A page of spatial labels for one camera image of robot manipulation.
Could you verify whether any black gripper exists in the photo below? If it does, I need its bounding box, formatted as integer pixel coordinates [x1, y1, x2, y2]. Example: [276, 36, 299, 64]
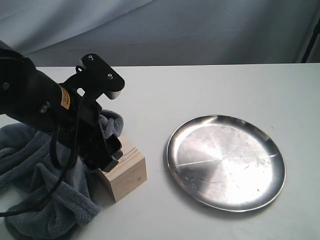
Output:
[53, 106, 123, 173]

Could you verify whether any light wooden cube block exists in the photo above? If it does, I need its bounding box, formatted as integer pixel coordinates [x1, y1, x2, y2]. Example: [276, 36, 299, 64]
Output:
[97, 136, 148, 202]

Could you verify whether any grey-blue fleece towel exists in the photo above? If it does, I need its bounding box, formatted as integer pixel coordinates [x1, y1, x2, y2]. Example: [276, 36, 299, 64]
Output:
[0, 109, 125, 238]

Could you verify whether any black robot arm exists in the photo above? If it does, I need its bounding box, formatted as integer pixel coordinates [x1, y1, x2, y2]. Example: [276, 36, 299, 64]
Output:
[0, 43, 125, 172]

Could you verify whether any round stainless steel plate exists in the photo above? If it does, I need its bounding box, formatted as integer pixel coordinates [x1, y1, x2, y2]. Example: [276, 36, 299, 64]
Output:
[166, 115, 287, 213]

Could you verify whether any grey fabric backdrop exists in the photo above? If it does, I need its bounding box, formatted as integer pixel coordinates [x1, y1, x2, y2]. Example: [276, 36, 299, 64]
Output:
[0, 0, 320, 67]

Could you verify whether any black backdrop stand pole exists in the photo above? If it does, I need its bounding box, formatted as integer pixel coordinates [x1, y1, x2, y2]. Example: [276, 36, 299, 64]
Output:
[301, 18, 320, 64]

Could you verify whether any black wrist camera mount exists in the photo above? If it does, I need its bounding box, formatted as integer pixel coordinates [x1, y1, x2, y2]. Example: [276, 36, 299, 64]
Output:
[62, 53, 125, 105]

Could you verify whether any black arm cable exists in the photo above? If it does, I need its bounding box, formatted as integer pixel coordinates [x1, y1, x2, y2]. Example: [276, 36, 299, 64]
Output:
[0, 92, 88, 217]

